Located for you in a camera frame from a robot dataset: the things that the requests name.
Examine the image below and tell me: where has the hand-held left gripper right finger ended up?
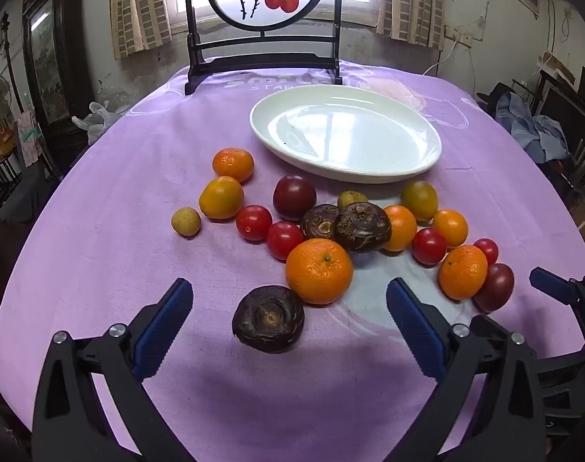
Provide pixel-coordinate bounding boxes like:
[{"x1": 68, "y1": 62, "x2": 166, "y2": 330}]
[{"x1": 386, "y1": 278, "x2": 548, "y2": 462}]

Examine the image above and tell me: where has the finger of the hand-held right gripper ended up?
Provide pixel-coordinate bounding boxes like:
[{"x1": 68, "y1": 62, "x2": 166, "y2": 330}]
[
  {"x1": 529, "y1": 266, "x2": 585, "y2": 347},
  {"x1": 533, "y1": 341, "x2": 585, "y2": 400}
]

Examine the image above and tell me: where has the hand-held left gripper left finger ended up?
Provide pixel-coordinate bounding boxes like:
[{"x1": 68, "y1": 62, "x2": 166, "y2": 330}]
[{"x1": 31, "y1": 278, "x2": 194, "y2": 462}]

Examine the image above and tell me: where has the dark purple tomato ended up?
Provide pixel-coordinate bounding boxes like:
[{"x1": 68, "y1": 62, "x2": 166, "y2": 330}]
[
  {"x1": 473, "y1": 263, "x2": 515, "y2": 313},
  {"x1": 272, "y1": 175, "x2": 317, "y2": 222}
]

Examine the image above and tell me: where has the red cherry tomato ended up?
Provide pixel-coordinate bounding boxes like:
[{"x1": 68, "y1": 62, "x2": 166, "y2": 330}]
[
  {"x1": 473, "y1": 238, "x2": 499, "y2": 265},
  {"x1": 236, "y1": 205, "x2": 273, "y2": 242},
  {"x1": 266, "y1": 221, "x2": 305, "y2": 261},
  {"x1": 412, "y1": 228, "x2": 448, "y2": 266}
]

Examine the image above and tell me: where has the orange mandarin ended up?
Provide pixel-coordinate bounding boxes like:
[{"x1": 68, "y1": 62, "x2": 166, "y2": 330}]
[
  {"x1": 286, "y1": 239, "x2": 354, "y2": 305},
  {"x1": 438, "y1": 245, "x2": 488, "y2": 300},
  {"x1": 212, "y1": 147, "x2": 255, "y2": 184}
]

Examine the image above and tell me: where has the orange cherry tomato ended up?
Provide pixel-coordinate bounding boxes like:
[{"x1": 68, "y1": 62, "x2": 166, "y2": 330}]
[
  {"x1": 199, "y1": 176, "x2": 244, "y2": 221},
  {"x1": 432, "y1": 209, "x2": 469, "y2": 248},
  {"x1": 382, "y1": 205, "x2": 418, "y2": 252}
]

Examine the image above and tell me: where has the dark water chestnut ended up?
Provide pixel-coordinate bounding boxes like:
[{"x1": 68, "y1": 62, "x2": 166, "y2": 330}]
[
  {"x1": 334, "y1": 202, "x2": 392, "y2": 253},
  {"x1": 232, "y1": 285, "x2": 306, "y2": 353},
  {"x1": 301, "y1": 204, "x2": 341, "y2": 240}
]

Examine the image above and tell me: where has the small pale yellow fruit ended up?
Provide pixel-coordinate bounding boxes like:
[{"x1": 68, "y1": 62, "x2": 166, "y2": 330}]
[{"x1": 171, "y1": 207, "x2": 202, "y2": 237}]

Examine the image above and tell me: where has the green-orange cherry tomato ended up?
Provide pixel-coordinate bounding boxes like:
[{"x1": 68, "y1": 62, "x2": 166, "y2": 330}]
[{"x1": 401, "y1": 180, "x2": 439, "y2": 223}]

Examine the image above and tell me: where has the small olive green fruit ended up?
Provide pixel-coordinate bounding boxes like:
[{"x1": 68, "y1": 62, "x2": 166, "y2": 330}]
[{"x1": 337, "y1": 191, "x2": 369, "y2": 210}]

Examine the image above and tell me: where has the white oval plate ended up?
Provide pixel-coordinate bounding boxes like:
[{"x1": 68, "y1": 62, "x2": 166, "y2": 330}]
[{"x1": 249, "y1": 85, "x2": 442, "y2": 184}]

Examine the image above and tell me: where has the purple printed tablecloth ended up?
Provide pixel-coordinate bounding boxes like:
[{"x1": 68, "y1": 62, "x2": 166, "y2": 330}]
[{"x1": 0, "y1": 60, "x2": 585, "y2": 462}]

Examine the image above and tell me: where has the blue cloth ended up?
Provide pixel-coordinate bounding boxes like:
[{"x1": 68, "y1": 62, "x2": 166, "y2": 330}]
[{"x1": 495, "y1": 92, "x2": 570, "y2": 164}]

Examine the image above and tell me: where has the black monitor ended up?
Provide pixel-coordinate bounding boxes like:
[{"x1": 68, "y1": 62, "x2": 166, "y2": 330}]
[{"x1": 538, "y1": 67, "x2": 585, "y2": 155}]

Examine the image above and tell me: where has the white plastic bag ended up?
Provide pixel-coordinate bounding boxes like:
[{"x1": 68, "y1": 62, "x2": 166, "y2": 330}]
[{"x1": 71, "y1": 101, "x2": 117, "y2": 145}]

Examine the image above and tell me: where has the dark wooden cabinet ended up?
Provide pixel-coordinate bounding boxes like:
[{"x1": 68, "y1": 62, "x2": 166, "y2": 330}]
[{"x1": 22, "y1": 0, "x2": 98, "y2": 138}]

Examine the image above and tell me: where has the painted round screen on stand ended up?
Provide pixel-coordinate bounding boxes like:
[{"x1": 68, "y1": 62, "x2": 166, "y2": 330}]
[{"x1": 183, "y1": 0, "x2": 344, "y2": 95}]

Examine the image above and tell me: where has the checked beige curtain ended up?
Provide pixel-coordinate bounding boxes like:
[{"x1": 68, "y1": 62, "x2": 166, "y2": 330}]
[
  {"x1": 376, "y1": 0, "x2": 446, "y2": 51},
  {"x1": 109, "y1": 0, "x2": 173, "y2": 61}
]

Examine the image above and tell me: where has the white cable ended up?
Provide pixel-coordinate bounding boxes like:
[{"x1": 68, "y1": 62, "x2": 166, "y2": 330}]
[{"x1": 422, "y1": 41, "x2": 459, "y2": 78}]

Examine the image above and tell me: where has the white wall socket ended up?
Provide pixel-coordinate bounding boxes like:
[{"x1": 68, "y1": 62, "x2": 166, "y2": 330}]
[{"x1": 444, "y1": 25, "x2": 473, "y2": 46}]

